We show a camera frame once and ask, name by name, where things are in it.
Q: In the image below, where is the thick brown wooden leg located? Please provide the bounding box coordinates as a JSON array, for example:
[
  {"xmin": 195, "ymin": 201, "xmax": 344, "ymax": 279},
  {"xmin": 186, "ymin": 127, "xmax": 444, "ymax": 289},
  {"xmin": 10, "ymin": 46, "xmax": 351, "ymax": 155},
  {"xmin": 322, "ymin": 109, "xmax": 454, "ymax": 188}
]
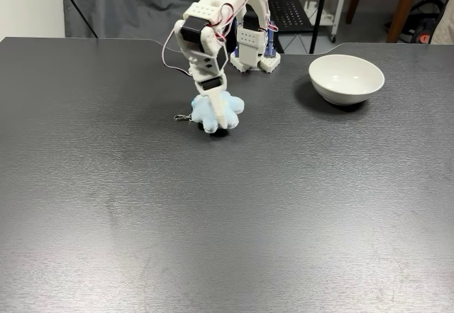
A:
[{"xmin": 385, "ymin": 0, "xmax": 436, "ymax": 43}]

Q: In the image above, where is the black slanted pole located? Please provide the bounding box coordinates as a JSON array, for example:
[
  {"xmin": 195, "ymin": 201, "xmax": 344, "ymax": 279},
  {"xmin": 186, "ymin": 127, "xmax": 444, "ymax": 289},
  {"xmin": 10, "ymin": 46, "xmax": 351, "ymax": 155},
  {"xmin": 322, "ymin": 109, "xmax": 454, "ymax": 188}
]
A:
[{"xmin": 309, "ymin": 0, "xmax": 331, "ymax": 55}]

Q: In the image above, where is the skyblue plush doll keychain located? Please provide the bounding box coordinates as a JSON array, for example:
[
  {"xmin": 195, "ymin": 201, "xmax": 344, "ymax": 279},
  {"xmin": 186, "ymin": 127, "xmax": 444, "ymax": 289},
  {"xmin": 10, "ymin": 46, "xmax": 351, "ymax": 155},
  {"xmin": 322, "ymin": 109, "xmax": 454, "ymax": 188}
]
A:
[{"xmin": 173, "ymin": 91, "xmax": 246, "ymax": 134}]

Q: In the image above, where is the thin black cable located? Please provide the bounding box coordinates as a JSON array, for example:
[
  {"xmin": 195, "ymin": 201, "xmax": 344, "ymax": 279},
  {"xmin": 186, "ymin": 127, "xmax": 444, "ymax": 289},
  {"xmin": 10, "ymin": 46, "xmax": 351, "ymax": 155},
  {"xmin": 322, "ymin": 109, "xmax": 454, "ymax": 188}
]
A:
[{"xmin": 52, "ymin": 0, "xmax": 99, "ymax": 39}]

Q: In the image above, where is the black and red appliance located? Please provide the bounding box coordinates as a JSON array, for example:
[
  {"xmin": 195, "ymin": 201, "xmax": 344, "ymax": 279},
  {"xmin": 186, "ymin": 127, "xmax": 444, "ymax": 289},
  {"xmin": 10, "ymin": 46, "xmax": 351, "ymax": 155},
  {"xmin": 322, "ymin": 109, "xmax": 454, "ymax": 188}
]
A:
[{"xmin": 400, "ymin": 0, "xmax": 454, "ymax": 45}]

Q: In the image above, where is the white bowl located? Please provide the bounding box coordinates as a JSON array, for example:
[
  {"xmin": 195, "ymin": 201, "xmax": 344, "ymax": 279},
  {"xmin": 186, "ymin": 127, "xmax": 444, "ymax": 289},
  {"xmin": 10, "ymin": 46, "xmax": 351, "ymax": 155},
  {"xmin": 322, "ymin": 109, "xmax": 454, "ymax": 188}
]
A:
[{"xmin": 308, "ymin": 54, "xmax": 386, "ymax": 106}]

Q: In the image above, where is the white cart frame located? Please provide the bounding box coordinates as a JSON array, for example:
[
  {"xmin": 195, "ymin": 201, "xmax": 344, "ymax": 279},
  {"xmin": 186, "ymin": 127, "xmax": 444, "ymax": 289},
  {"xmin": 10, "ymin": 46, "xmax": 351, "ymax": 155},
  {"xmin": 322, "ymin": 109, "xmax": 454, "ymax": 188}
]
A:
[{"xmin": 304, "ymin": 0, "xmax": 352, "ymax": 43}]

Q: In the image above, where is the gray cloth backdrop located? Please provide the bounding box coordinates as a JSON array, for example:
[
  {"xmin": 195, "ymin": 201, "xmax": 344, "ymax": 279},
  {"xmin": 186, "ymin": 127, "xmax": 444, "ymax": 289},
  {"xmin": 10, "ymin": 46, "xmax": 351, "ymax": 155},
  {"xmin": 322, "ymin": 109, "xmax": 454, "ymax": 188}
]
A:
[{"xmin": 63, "ymin": 0, "xmax": 235, "ymax": 54}]

